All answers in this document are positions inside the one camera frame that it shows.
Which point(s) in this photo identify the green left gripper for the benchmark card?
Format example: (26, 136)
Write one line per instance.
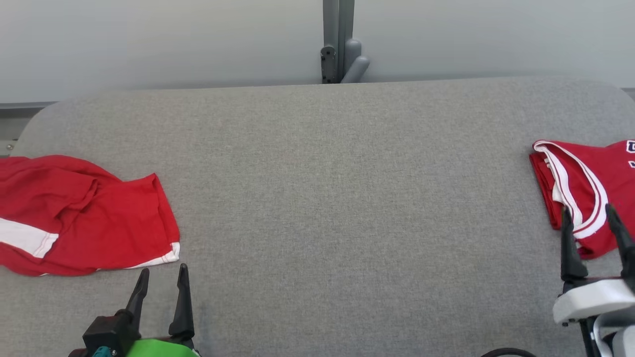
(158, 348)

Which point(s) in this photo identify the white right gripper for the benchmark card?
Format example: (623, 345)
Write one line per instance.
(595, 302)

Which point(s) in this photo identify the red white basketball jersey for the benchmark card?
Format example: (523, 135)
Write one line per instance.
(612, 173)

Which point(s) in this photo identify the red white-striped shorts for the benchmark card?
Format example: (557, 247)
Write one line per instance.
(99, 223)

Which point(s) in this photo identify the grey fabric sofa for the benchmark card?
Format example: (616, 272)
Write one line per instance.
(347, 198)

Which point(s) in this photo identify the teal left camera connector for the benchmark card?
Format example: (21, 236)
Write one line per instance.
(101, 352)

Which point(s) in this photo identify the dark metal bracket plate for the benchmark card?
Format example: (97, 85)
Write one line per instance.
(328, 67)

